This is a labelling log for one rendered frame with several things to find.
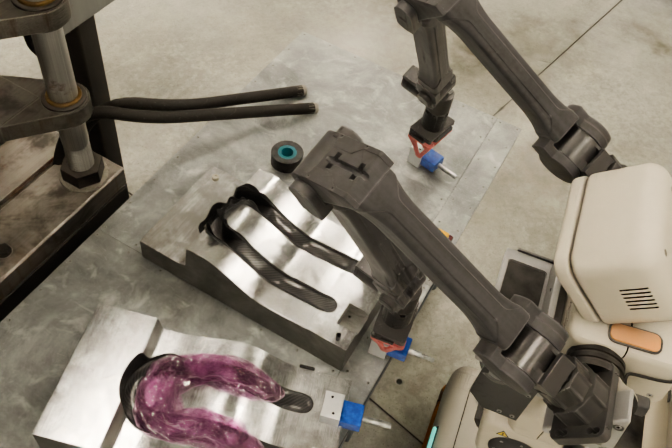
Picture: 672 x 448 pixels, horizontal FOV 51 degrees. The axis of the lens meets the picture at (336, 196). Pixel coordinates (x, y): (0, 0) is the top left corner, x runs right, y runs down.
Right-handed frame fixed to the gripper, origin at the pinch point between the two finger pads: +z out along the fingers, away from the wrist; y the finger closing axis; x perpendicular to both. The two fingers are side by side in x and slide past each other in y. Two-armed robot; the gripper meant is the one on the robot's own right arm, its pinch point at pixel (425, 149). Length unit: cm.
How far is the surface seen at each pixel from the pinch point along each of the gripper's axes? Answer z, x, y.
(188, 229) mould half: -2, -21, 59
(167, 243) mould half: -2, -21, 64
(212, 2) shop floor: 88, -168, -77
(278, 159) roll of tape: 1.2, -23.3, 28.5
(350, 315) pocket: -2, 18, 50
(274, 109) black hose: -0.5, -34.8, 18.4
